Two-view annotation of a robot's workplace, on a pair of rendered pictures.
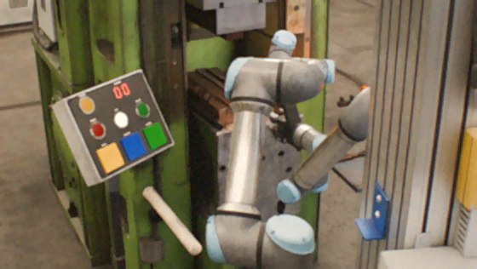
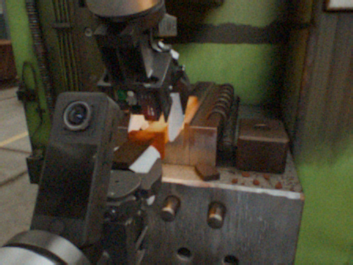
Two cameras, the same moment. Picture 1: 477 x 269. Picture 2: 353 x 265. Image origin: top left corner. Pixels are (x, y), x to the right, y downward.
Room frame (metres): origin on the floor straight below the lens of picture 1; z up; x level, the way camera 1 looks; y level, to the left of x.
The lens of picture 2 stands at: (1.86, -0.53, 1.16)
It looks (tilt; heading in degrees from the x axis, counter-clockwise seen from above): 20 degrees down; 36
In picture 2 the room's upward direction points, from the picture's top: straight up
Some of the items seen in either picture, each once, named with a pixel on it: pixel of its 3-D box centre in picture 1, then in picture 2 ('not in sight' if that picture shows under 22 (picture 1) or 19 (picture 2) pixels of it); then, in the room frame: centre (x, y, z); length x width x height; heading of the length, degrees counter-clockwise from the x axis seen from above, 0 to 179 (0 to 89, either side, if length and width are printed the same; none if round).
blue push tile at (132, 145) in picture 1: (132, 146); not in sight; (1.87, 0.18, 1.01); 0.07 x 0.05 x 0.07; 138
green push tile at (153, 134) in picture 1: (153, 136); not in sight; (1.95, 0.11, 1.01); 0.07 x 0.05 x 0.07; 138
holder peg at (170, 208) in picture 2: not in sight; (169, 209); (2.19, -0.27, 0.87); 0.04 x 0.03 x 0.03; 23
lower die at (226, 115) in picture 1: (217, 93); (184, 112); (2.45, -0.12, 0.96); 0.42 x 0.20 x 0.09; 23
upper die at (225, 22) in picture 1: (215, 7); not in sight; (2.45, -0.12, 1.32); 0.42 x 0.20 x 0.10; 23
